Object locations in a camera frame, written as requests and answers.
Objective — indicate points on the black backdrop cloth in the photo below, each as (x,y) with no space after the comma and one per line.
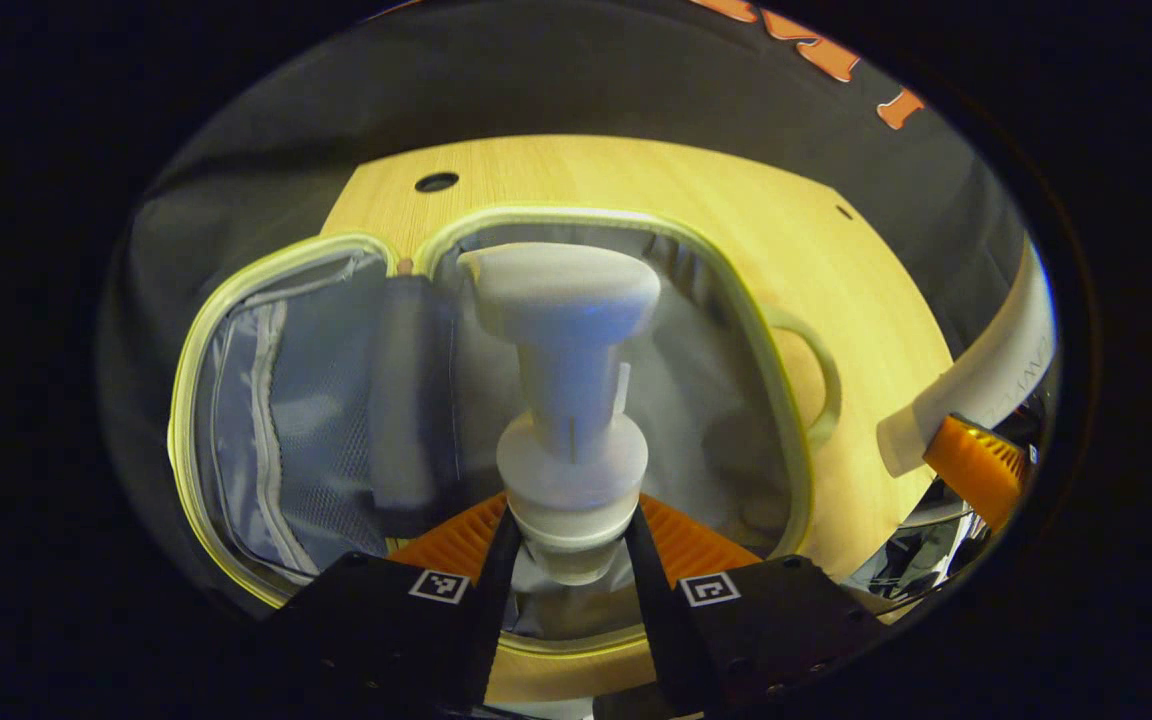
(286,130)

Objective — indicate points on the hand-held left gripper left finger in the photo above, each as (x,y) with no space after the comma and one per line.
(491,620)

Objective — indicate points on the white squeeze tube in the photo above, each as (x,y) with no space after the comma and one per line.
(996,370)

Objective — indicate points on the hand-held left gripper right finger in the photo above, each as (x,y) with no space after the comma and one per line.
(651,620)

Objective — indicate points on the white pump bottle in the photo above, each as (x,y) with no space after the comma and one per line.
(566,350)

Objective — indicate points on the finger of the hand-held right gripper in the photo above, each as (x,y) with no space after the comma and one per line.
(976,470)

